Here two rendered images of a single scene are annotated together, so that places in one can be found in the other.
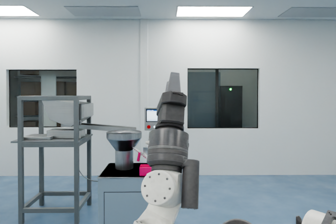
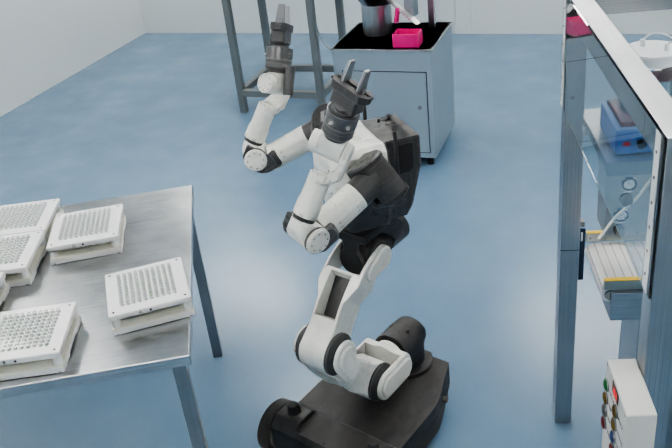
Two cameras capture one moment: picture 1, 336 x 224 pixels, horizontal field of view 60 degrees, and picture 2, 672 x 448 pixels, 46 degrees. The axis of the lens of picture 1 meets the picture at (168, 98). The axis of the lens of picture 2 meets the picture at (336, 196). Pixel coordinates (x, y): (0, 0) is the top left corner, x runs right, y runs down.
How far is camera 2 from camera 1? 214 cm
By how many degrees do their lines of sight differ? 35
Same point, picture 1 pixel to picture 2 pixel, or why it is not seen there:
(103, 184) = (340, 59)
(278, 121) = not seen: outside the picture
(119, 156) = (367, 14)
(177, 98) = (278, 26)
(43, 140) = not seen: outside the picture
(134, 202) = (386, 87)
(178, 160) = (279, 66)
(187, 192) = (285, 85)
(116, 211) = not seen: hidden behind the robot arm
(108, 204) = not seen: hidden behind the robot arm
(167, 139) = (272, 53)
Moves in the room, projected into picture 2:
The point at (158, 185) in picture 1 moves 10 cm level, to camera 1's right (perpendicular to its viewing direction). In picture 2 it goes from (265, 82) to (293, 83)
